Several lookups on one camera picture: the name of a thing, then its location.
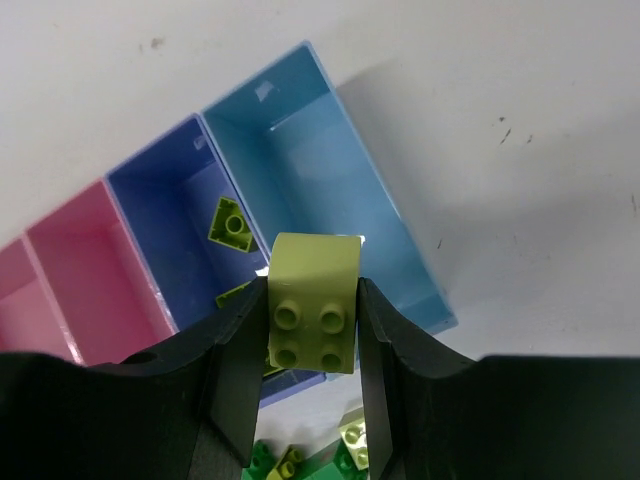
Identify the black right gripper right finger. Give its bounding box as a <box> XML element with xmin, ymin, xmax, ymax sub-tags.
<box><xmin>357</xmin><ymin>279</ymin><xmax>639</xmax><ymax>479</ymax></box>

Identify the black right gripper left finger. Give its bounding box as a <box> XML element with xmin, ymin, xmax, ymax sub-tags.
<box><xmin>1</xmin><ymin>280</ymin><xmax>267</xmax><ymax>479</ymax></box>

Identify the lime lego brick long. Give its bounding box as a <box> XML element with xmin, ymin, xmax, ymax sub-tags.
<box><xmin>215</xmin><ymin>281</ymin><xmax>251</xmax><ymax>309</ymax></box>

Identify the pale lime curved lego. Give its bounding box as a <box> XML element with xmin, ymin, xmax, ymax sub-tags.
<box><xmin>268</xmin><ymin>232</ymin><xmax>362</xmax><ymax>374</ymax></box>

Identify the lime lego brick small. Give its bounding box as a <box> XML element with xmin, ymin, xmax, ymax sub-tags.
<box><xmin>207</xmin><ymin>196</ymin><xmax>257</xmax><ymax>253</ymax></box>

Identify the green yellow lego assembly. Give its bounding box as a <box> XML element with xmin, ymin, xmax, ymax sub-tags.
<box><xmin>241</xmin><ymin>405</ymin><xmax>371</xmax><ymax>480</ymax></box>

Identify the small pink bin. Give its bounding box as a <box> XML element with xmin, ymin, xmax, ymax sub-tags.
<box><xmin>26</xmin><ymin>181</ymin><xmax>176</xmax><ymax>365</ymax></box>

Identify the large pink bin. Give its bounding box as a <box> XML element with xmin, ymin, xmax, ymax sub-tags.
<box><xmin>1</xmin><ymin>238</ymin><xmax>73</xmax><ymax>360</ymax></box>

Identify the purple-blue bin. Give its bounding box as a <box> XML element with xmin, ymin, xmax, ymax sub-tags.
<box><xmin>105</xmin><ymin>113</ymin><xmax>331</xmax><ymax>401</ymax></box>

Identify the light blue bin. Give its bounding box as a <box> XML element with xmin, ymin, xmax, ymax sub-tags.
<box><xmin>202</xmin><ymin>42</ymin><xmax>457</xmax><ymax>334</ymax></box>

